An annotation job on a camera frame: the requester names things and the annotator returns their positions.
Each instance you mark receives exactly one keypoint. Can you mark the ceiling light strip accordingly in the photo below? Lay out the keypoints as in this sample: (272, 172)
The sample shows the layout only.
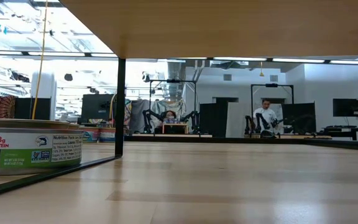
(56, 53)
(298, 60)
(239, 58)
(353, 62)

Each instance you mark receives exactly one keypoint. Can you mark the small wooden shelf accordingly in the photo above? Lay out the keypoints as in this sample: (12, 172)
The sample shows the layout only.
(175, 125)

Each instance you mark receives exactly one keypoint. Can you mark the black monitor on stand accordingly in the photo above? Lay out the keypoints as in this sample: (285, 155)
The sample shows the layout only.
(346, 107)

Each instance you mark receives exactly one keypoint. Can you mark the light wooden shelf black legs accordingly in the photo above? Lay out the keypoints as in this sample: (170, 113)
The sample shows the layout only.
(228, 28)

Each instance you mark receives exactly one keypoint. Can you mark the silver green label tuna can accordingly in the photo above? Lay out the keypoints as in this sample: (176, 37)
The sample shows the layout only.
(26, 149)

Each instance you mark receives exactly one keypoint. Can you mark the person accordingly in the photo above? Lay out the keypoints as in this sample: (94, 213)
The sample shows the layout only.
(267, 115)
(170, 115)

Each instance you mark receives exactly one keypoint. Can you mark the other station robot arm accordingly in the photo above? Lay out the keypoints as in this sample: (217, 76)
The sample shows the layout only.
(249, 124)
(148, 119)
(193, 119)

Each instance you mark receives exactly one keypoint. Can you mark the gold lid blue label can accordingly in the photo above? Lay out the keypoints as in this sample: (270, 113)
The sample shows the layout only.
(107, 134)
(89, 135)

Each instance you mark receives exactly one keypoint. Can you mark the black camera gantry frame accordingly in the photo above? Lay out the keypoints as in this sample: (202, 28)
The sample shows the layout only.
(272, 85)
(172, 81)

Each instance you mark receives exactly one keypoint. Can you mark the silver ventilation duct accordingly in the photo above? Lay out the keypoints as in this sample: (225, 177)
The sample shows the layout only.
(174, 74)

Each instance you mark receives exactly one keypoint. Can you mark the black partition panel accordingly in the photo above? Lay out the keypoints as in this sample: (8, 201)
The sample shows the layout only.
(211, 119)
(300, 118)

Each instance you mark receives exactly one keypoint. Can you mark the black desk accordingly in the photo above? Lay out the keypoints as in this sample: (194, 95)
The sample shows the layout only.
(348, 129)

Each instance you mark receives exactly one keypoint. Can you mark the black aluminium table frame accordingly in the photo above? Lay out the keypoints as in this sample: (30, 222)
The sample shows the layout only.
(228, 140)

